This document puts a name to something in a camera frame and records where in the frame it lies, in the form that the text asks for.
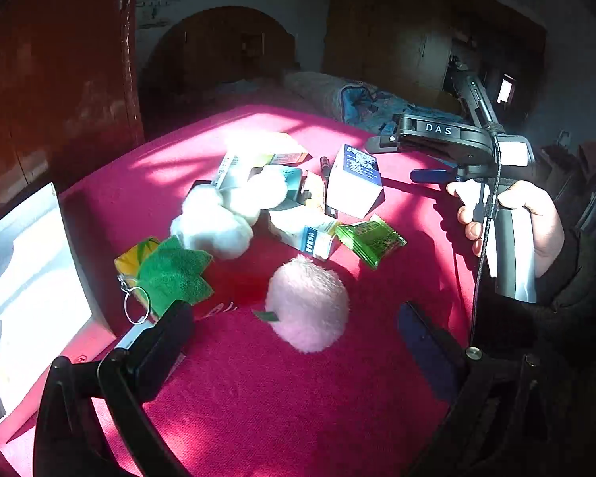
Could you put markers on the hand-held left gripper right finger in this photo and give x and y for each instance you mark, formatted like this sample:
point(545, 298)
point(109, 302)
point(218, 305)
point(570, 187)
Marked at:
point(427, 348)

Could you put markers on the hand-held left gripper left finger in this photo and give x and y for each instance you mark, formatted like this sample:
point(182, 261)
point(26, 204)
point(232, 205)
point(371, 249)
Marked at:
point(171, 338)

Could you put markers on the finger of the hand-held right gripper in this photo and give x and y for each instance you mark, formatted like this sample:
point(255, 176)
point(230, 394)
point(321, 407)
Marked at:
point(432, 175)
point(382, 144)

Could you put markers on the blue and white box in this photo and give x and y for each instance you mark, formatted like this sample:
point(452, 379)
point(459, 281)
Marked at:
point(352, 189)

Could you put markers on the black gel pen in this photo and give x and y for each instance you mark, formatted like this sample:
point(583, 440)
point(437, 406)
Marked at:
point(324, 166)

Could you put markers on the yellow snack packet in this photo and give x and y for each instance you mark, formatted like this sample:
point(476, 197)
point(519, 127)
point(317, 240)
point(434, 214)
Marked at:
point(315, 194)

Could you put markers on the green snack packet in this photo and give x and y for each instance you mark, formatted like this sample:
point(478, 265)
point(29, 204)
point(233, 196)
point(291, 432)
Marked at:
point(372, 241)

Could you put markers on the teal tissue pack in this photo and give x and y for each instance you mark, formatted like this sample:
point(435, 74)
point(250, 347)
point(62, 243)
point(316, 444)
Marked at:
point(290, 179)

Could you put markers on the white medicine box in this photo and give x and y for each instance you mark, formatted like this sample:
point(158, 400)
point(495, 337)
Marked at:
point(308, 238)

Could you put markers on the white plush bunny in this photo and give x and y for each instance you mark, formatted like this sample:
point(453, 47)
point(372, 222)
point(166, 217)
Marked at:
point(213, 223)

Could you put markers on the pink plush ball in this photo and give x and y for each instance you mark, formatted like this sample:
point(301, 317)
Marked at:
point(308, 303)

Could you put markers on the long white box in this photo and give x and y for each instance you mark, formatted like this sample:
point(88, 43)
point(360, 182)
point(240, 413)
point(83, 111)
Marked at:
point(228, 169)

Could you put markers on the white cardboard tray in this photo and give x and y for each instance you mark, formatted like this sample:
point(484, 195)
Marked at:
point(30, 268)

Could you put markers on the person's right forearm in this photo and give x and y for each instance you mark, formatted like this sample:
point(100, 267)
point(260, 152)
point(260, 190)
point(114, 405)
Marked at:
point(581, 298)

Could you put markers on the person's right hand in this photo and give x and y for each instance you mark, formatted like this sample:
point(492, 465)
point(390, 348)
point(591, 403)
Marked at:
point(536, 228)

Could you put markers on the blue printed blanket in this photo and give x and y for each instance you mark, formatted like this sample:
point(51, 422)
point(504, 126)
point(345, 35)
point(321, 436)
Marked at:
point(372, 104)

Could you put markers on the small lit screen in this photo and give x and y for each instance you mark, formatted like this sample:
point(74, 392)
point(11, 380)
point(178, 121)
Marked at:
point(505, 90)

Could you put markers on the beige rolled bedding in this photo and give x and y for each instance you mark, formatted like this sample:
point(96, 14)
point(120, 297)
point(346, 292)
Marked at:
point(313, 87)

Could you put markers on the wooden wardrobe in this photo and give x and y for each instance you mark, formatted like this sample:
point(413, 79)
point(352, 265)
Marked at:
point(427, 25)

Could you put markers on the arched dark wooden headboard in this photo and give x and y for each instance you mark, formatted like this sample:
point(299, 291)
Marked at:
point(218, 49)

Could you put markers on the reddish brown wooden board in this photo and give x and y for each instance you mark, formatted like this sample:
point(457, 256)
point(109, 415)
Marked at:
point(54, 84)

